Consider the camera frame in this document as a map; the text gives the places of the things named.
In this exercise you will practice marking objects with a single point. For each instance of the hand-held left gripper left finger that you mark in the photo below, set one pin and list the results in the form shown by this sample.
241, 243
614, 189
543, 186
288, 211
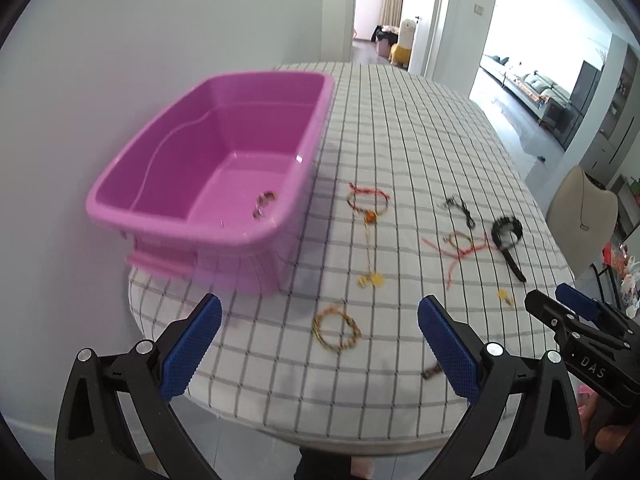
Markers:
192, 345

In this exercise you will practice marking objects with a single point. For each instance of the dark cabinet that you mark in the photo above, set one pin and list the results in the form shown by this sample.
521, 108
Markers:
585, 100

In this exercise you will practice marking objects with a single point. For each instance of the pink plastic basin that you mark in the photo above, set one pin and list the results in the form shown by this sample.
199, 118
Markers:
225, 125

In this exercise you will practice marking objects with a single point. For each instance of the beige curtain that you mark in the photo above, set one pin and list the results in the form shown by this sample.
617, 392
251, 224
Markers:
392, 0

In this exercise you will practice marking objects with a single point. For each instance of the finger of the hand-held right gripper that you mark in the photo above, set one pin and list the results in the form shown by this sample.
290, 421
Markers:
542, 306
577, 300

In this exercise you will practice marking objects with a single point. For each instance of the black wristwatch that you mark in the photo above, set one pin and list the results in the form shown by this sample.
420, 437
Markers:
515, 265

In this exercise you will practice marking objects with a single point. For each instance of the colourful bouquet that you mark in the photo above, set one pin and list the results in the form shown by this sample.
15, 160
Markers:
627, 275

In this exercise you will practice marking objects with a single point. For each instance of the green sofa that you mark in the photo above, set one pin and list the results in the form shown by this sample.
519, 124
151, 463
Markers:
542, 87

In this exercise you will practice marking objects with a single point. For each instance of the pink stool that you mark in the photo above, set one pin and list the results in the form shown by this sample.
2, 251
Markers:
385, 48

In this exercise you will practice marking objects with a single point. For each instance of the white sofa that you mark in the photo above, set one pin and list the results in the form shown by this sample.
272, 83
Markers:
497, 67

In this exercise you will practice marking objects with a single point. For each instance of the yellow white plush toy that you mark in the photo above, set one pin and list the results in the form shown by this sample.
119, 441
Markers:
402, 45

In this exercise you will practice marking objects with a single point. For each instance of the small brown jewelry piece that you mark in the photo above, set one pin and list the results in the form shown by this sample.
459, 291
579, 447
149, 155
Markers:
432, 373

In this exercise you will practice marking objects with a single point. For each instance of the grey shelf unit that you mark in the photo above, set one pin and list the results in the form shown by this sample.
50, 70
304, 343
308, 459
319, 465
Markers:
617, 125

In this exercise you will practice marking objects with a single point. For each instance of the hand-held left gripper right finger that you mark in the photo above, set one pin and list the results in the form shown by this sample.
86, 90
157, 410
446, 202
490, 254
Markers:
447, 347

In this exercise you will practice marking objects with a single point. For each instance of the white checked tablecloth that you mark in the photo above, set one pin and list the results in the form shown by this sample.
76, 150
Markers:
400, 135

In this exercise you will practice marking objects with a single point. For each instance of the small yellow earring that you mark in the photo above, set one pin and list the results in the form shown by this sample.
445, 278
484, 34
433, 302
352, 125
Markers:
506, 299

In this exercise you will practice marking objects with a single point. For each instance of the dark bag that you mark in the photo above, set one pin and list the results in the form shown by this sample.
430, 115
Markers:
384, 35

